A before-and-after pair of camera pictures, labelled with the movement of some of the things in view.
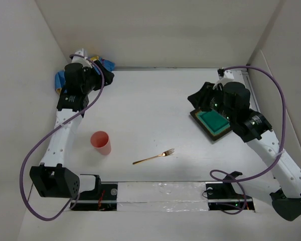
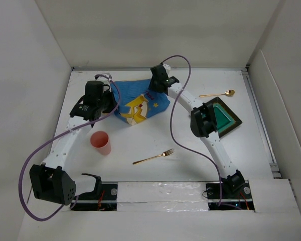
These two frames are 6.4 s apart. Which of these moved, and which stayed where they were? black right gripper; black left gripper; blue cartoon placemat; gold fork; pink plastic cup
Moved: blue cartoon placemat; black right gripper; black left gripper
Stayed: pink plastic cup; gold fork
